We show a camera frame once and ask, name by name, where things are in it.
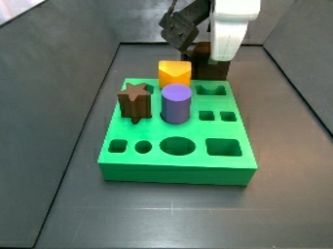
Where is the purple cylinder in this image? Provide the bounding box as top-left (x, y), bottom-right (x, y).
top-left (162, 84), bottom-right (193, 125)

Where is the brown star prism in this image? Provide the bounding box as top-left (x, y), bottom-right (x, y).
top-left (118, 83), bottom-right (152, 125)

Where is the black camera cable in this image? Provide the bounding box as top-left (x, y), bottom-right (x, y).
top-left (166, 0), bottom-right (179, 18)

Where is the yellow block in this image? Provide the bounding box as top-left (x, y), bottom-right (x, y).
top-left (159, 60), bottom-right (191, 88)

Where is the green foam shape board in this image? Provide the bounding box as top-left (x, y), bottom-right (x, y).
top-left (98, 78), bottom-right (258, 186)

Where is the black curved fixture stand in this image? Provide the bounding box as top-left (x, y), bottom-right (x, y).
top-left (181, 51), bottom-right (230, 81)

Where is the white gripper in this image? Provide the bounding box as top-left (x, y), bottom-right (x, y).
top-left (210, 0), bottom-right (262, 61)

